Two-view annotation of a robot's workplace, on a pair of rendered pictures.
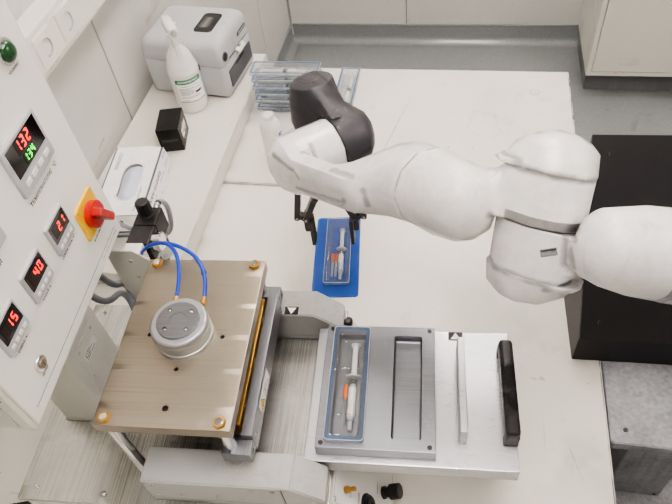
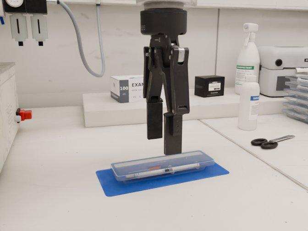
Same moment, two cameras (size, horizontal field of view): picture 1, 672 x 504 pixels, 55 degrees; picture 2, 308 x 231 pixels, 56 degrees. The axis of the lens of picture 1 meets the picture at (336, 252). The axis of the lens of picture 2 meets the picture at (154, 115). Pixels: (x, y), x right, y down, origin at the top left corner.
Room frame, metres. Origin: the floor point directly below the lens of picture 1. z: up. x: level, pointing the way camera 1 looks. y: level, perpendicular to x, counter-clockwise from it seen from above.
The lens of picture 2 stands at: (0.66, -0.41, 0.98)
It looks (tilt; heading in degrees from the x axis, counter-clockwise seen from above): 14 degrees down; 60
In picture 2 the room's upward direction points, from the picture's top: straight up
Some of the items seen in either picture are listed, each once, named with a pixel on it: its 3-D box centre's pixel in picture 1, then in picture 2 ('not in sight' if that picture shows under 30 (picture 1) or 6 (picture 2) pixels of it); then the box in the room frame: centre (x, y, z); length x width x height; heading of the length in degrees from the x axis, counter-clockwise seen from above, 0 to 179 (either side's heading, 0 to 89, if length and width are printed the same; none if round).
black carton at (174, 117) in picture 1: (172, 129); (209, 85); (1.34, 0.37, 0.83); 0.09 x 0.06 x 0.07; 177
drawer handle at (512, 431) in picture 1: (508, 390); not in sight; (0.42, -0.21, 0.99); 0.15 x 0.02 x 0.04; 169
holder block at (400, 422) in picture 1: (378, 387); not in sight; (0.46, -0.03, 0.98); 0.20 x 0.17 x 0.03; 169
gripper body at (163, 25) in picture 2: not in sight; (163, 39); (0.92, 0.00, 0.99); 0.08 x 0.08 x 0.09
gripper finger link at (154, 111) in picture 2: (313, 229); (154, 121); (0.93, 0.04, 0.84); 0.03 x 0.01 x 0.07; 171
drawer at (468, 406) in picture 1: (410, 393); not in sight; (0.45, -0.08, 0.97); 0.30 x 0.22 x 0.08; 79
